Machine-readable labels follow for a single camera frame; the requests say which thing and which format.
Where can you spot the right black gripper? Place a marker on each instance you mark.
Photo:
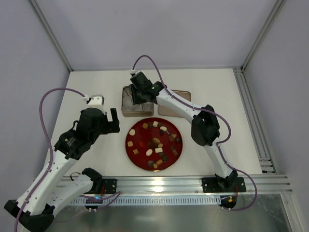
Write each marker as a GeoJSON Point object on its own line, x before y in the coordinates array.
{"type": "Point", "coordinates": [139, 95]}

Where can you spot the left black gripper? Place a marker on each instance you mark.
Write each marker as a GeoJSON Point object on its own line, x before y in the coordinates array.
{"type": "Point", "coordinates": [110, 124]}

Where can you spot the gold ribbed round chocolate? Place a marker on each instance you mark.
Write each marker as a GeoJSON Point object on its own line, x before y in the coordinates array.
{"type": "Point", "coordinates": [145, 125]}

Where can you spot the dark round fluted chocolate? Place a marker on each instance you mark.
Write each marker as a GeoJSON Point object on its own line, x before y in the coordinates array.
{"type": "Point", "coordinates": [162, 132]}

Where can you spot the metal serving tongs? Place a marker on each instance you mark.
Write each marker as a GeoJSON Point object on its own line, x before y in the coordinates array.
{"type": "Point", "coordinates": [132, 102]}

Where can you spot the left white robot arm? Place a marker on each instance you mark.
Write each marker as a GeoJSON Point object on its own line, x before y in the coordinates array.
{"type": "Point", "coordinates": [36, 209]}

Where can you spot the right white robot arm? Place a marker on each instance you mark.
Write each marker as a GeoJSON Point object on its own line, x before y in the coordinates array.
{"type": "Point", "coordinates": [203, 120]}

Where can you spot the tan rounded square chocolate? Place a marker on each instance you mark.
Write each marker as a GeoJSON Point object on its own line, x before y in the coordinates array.
{"type": "Point", "coordinates": [130, 144]}

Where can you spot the white swirl oval chocolate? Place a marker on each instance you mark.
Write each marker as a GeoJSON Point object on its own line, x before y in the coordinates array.
{"type": "Point", "coordinates": [149, 152]}

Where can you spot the white rectangular chocolate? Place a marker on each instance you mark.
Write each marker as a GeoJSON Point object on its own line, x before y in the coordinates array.
{"type": "Point", "coordinates": [158, 150]}

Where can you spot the grey brown round chocolate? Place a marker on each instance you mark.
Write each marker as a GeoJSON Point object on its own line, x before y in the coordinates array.
{"type": "Point", "coordinates": [150, 163]}

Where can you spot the caramel barrel chocolate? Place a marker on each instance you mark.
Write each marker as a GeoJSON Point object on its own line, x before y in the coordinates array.
{"type": "Point", "coordinates": [159, 162]}

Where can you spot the gold tin box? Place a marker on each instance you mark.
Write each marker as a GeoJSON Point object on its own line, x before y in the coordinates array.
{"type": "Point", "coordinates": [138, 113]}

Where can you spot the gold tin lid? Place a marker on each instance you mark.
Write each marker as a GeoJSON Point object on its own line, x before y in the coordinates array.
{"type": "Point", "coordinates": [174, 105]}

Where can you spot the red round tray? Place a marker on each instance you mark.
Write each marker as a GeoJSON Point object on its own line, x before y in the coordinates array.
{"type": "Point", "coordinates": [151, 138]}

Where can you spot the white slotted cable duct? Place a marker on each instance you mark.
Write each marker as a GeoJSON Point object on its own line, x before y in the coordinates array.
{"type": "Point", "coordinates": [153, 200]}

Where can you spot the aluminium frame post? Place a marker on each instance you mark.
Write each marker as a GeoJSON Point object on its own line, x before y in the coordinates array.
{"type": "Point", "coordinates": [49, 32]}

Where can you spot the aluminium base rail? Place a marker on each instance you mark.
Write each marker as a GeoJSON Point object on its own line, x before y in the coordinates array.
{"type": "Point", "coordinates": [263, 183]}

